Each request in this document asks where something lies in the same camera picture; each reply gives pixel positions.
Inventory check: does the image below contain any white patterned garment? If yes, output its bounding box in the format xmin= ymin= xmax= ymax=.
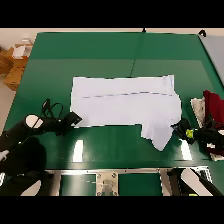
xmin=190 ymin=97 xmax=207 ymax=130

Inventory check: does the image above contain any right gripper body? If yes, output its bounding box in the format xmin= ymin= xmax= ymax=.
xmin=170 ymin=117 xmax=196 ymax=145

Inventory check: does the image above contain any brown cardboard box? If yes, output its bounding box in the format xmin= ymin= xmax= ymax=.
xmin=0 ymin=46 xmax=16 ymax=76
xmin=3 ymin=55 xmax=30 ymax=92

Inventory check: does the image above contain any white shirt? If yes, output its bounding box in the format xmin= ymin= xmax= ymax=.
xmin=69 ymin=74 xmax=183 ymax=152

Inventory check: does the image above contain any black cable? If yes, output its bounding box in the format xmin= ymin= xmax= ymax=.
xmin=40 ymin=98 xmax=65 ymax=120

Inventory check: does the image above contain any silver frame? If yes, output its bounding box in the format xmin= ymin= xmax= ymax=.
xmin=43 ymin=166 xmax=214 ymax=197

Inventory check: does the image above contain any dark red garment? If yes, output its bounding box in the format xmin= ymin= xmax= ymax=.
xmin=202 ymin=89 xmax=224 ymax=130

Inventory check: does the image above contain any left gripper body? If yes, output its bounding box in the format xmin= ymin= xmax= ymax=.
xmin=56 ymin=111 xmax=83 ymax=137

